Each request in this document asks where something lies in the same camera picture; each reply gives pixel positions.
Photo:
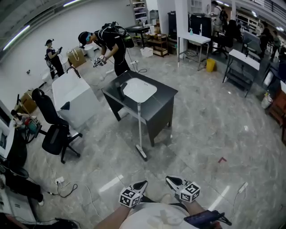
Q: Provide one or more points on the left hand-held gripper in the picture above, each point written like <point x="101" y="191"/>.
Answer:
<point x="130" y="198"/>

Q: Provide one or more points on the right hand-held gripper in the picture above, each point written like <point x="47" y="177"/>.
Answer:
<point x="190" y="192"/>

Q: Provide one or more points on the person's right forearm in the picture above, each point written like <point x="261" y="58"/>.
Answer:
<point x="196" y="208"/>

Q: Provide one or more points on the person's left forearm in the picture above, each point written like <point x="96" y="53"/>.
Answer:
<point x="111" y="218"/>

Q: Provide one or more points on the person's black shorts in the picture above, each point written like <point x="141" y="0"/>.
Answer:
<point x="149" y="199"/>

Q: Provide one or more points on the person's beige shoe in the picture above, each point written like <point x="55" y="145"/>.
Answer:
<point x="165" y="198"/>

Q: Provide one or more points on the person's white shirt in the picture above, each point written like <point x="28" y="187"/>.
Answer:
<point x="156" y="214"/>

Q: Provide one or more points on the black forearm-mounted screen device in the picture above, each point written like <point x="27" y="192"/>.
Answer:
<point x="205" y="218"/>

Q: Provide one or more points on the white power strip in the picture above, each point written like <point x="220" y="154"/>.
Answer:
<point x="134" y="62"/>
<point x="110" y="71"/>
<point x="243" y="187"/>
<point x="59" y="180"/>

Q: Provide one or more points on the black vanity table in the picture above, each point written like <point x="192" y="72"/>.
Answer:
<point x="156" y="100"/>

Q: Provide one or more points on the white sink basin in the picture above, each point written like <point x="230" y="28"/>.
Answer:
<point x="139" y="89"/>

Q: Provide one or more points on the black sink faucet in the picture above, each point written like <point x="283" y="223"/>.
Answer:
<point x="121" y="89"/>

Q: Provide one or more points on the black office chair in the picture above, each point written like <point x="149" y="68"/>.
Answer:
<point x="53" y="134"/>
<point x="230" y="33"/>

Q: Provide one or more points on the black triangular cloth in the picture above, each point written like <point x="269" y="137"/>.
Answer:
<point x="66" y="105"/>

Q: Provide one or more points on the white bathtub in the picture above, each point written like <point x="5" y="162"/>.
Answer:
<point x="73" y="96"/>

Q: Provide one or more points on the red and teal bag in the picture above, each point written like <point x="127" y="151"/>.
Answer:
<point x="33" y="126"/>

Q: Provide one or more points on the yellow bin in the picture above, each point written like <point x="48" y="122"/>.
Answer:
<point x="210" y="65"/>

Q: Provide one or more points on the white plastic bag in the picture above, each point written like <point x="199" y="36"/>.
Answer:
<point x="266" y="100"/>

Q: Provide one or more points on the white low cabinet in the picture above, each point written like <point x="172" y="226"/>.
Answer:
<point x="13" y="205"/>

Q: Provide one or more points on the brown wooden cabinet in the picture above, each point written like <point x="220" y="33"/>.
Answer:
<point x="278" y="105"/>

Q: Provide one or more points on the black curved bathtub faucet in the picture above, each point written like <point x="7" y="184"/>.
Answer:
<point x="74" y="71"/>

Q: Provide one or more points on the white plastic basket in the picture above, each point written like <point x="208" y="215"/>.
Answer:
<point x="146" y="52"/>

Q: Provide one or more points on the wooden shelf cart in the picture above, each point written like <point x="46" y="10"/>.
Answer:
<point x="159" y="44"/>

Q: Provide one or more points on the white cylindrical bin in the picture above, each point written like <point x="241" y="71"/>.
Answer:
<point x="89" y="52"/>

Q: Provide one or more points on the white workstation desk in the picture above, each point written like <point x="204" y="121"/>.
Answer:
<point x="4" y="134"/>

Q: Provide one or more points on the blue spray bottle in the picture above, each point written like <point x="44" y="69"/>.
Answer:
<point x="191" y="31"/>

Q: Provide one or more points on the black low table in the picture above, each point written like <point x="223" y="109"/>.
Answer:
<point x="137" y="30"/>

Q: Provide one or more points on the white tall faucet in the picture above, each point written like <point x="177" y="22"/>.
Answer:
<point x="200" y="29"/>

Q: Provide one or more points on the grey chair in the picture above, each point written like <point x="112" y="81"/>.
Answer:
<point x="251" y="44"/>

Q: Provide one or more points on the narrow black cabinet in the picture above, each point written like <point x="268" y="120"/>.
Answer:
<point x="172" y="24"/>

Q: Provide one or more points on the wide black cabinet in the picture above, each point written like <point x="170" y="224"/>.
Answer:
<point x="200" y="24"/>

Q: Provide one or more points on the white storage shelf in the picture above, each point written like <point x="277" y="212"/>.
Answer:
<point x="139" y="10"/>

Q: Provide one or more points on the long ceiling light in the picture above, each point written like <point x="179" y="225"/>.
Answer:
<point x="71" y="2"/>
<point x="15" y="38"/>

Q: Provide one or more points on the black metal railing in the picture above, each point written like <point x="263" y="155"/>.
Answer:
<point x="274" y="6"/>

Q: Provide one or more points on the white-top black-frame table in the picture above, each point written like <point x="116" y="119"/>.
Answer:
<point x="244" y="60"/>

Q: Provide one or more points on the white metal-frame table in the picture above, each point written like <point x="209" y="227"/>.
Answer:
<point x="194" y="39"/>

